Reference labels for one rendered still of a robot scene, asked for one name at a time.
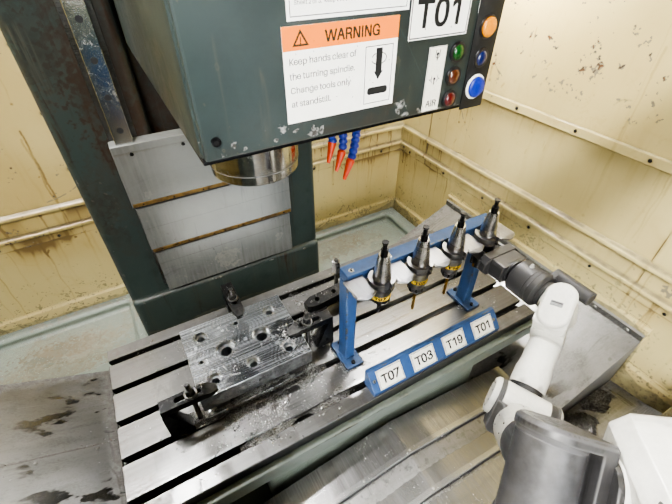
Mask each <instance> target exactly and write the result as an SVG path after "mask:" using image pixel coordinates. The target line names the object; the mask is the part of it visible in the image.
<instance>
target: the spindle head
mask: <svg viewBox="0 0 672 504"><path fill-rule="evenodd" d="M113 1H114V5H115V8H116V11H117V14H118V18H119V21H120V24H121V27H122V31H123V34H124V37H125V40H126V43H127V45H128V46H129V48H130V50H131V52H132V53H133V55H134V56H135V58H136V59H137V61H138V63H139V64H140V66H141V67H142V69H143V70H144V72H145V74H146V75H147V77H148V78H149V80H150V82H151V83H152V85H153V86H154V88H155V89H156V91H157V93H158V94H159V96H160V97H161V99H162V100H163V102H164V104H165V105H166V107H167V108H168V110H169V111H170V113H171V115H172V116H173V118H174V119H175V121H176V122H177V124H178V126H179V127H180V129H181V130H182V132H183V133H184V135H185V137H186V138H187V140H188V141H189V143H190V145H191V146H192V148H193V149H194V151H195V152H196V154H197V156H198V157H199V159H200V160H201V162H202V163H203V165H204V166H208V165H212V164H217V163H221V162H225V161H230V160H234V159H238V158H243V157H247V156H251V155H256V154H260V153H264V152H268V151H273V150H277V149H281V148H286V147H290V146H294V145H299V144H303V143H307V142H312V141H316V140H320V139H325V138H329V137H333V136H338V135H342V134H346V133H351V132H355V131H359V130H363V129H368V128H372V127H376V126H381V125H385V124H389V123H394V122H398V121H402V120H407V119H411V118H415V117H420V116H424V115H428V114H433V113H437V112H441V111H446V110H450V109H454V108H458V107H459V105H460V100H461V95H462V90H463V85H464V80H465V75H466V70H467V65H468V60H469V55H470V50H471V45H472V40H473V35H474V30H475V25H476V21H477V16H478V10H479V5H480V0H472V3H471V8H470V14H469V19H468V24H467V29H466V34H459V35H452V36H444V37H437V38H430V39H423V40H416V41H407V37H408V28H409V18H410V9H411V0H410V4H409V10H399V11H389V12H379V13H369V14H360V15H350V16H340V17H330V18H320V19H310V20H300V21H290V22H287V21H286V7H285V0H113ZM391 15H400V22H399V33H398V44H397V55H396V65H395V76H394V87H393V98H392V103H390V104H385V105H380V106H376V107H371V108H366V109H361V110H356V111H352V112H347V113H342V114H337V115H332V116H328V117H323V118H318V119H313V120H308V121H304V122H299V123H294V124H289V125H288V116H287V104H286V91H285V79H284V66H283V54H282V41H281V29H280V27H287V26H297V25H306V24H316V23H325V22H335V21H344V20H353V19H363V18H372V17H382V16H391ZM458 41H462V42H464V43H465V45H466V52H465V55H464V57H463V58H462V60H461V61H459V62H457V63H454V62H452V61H451V60H450V51H451V48H452V46H453V45H454V44H455V43H456V42H458ZM442 45H448V47H447V53H446V59H445V65H444V71H443V77H442V83H441V89H440V95H439V101H438V107H437V109H434V110H430V111H425V112H421V107H422V100H423V93H424V86H425V79H426V72H427V65H428V58H429V50H430V47H436V46H442ZM454 66H457V67H459V68H460V69H461V77H460V80H459V81H458V83H457V84H456V85H454V86H448V85H447V84H446V81H445V79H446V75H447V72H448V71H449V70H450V69H451V68H452V67H454ZM451 89H452V90H455V91H456V94H457V98H456V101H455V103H454V104H453V106H452V107H450V108H447V109H446V108H444V107H443V106H442V98H443V96H444V94H445V93H446V92H447V91H448V90H451Z"/></svg>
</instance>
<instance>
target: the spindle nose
mask: <svg viewBox="0 0 672 504"><path fill-rule="evenodd" d="M298 155H299V154H298V145H294V146H290V147H286V148H281V149H277V150H273V151H268V152H264V153H260V154H256V155H251V156H247V157H243V158H238V159H234V160H230V161H225V162H221V163H217V164H212V165H210V166H211V170H212V173H213V174H214V176H215V177H216V178H218V179H219V180H221V181H223V182H225V183H228V184H231V185H236V186H247V187H250V186H262V185H267V184H271V183H275V182H278V181H280V180H282V179H284V178H286V177H288V176H289V175H290V174H291V173H292V172H294V170H295V169H296V168H297V165H298Z"/></svg>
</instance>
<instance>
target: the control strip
mask: <svg viewBox="0 0 672 504"><path fill-rule="evenodd" d="M504 3H505V0H481V1H480V6H479V11H478V16H477V21H476V25H475V30H474V35H473V40H472V45H471V50H470V55H469V60H468V65H467V70H466V75H465V80H464V85H463V90H462V95H461V100H460V105H459V110H461V109H466V108H470V107H474V106H478V105H481V100H482V96H483V92H484V89H483V91H482V93H481V94H480V95H479V96H477V97H475V98H473V97H470V96H469V94H468V88H469V85H470V83H471V81H472V80H473V79H474V78H475V77H478V76H480V77H483V78H484V81H485V84H486V79H487V75H488V71H489V67H490V62H491V58H492V54H493V50H494V45H495V41H496V37H497V33H498V28H499V24H500V20H501V16H502V11H503V7H504ZM491 16H492V17H495V18H496V20H497V27H496V30H495V32H494V33H493V34H492V35H491V36H490V37H484V36H483V34H482V27H483V24H484V22H485V21H486V19H487V18H489V17H491ZM458 45H463V46H464V54H463V56H462V58H463V57H464V55H465V52H466V45H465V43H464V42H462V41H458V42H456V43H455V44H454V45H453V46H452V48H451V51H450V60H451V61H452V62H454V63H457V62H459V61H461V60H462V58H461V59H459V60H455V59H454V57H453V53H454V50H455V48H456V47H457V46H458ZM482 51H486V52H487V59H486V61H485V63H484V64H483V65H480V66H479V65H478V64H477V57H478V55H479V54H480V53H481V52H482ZM454 70H458V71H459V72H460V76H459V79H458V81H459V80H460V77H461V69H460V68H459V67H457V66H454V67H452V68H451V69H450V70H449V71H448V72H447V75H446V79H445V81H446V84H447V85H448V86H454V85H456V84H457V83H458V81H457V82H456V83H454V84H451V83H450V82H449V76H450V74H451V72H452V71H454ZM450 93H454V94H455V101H456V98H457V94H456V91H455V90H452V89H451V90H448V91H447V92H446V93H445V94H444V96H443V98H442V106H443V107H444V108H446V109H447V108H450V107H452V106H453V104H454V103H455V101H454V103H453V104H452V105H451V106H446V105H445V99H446V97H447V95H448V94H450Z"/></svg>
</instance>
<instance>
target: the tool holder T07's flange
mask: <svg viewBox="0 0 672 504"><path fill-rule="evenodd" d="M391 273H392V279H391V281H390V282H388V283H386V284H380V283H377V282H375V281H374V280H373V278H372V274H373V270H371V271H370V272H369V274H368V282H369V284H370V285H371V286H372V287H373V288H374V289H375V290H376V291H377V292H376V294H381V295H384V294H385V291H388V290H389V291H390V292H392V291H393V290H394V288H395V281H396V276H395V274H394V273H393V272H392V271H391Z"/></svg>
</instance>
